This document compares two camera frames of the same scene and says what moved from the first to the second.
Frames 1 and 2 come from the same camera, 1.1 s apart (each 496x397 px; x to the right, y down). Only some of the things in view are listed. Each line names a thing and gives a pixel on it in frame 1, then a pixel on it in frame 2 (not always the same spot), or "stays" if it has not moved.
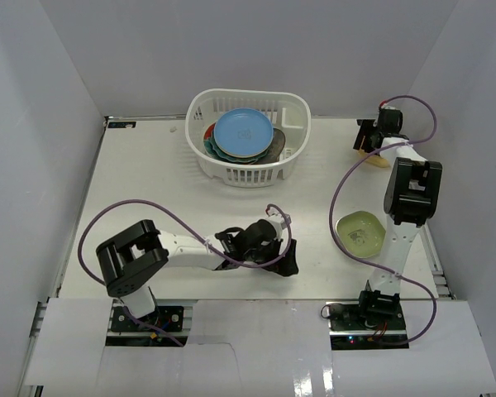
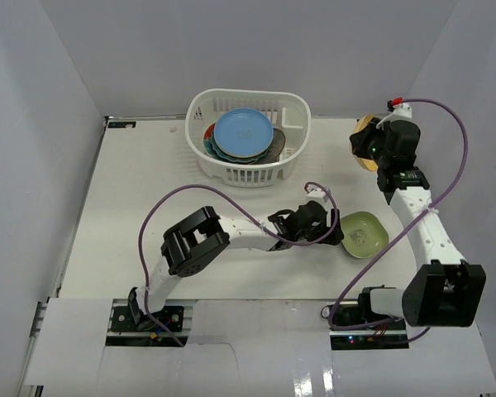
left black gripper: x=283 y=256 to x=331 y=231
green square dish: x=360 y=234 stays
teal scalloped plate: x=241 y=160 stays
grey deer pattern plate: x=276 y=147 stays
